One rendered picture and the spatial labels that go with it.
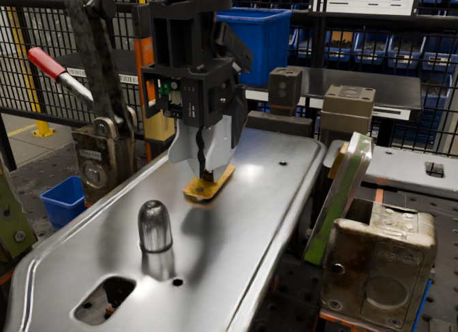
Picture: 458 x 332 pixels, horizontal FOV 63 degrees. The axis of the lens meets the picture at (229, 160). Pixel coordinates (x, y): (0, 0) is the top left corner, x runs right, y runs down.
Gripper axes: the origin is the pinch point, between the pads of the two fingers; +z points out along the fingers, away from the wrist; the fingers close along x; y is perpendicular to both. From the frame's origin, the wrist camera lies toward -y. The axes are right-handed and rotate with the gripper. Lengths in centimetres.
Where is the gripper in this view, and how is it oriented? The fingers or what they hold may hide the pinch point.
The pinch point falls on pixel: (210, 167)
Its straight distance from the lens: 46.8
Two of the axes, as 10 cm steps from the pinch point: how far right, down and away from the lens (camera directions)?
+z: 0.0, 8.8, 4.7
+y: -4.0, 4.3, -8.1
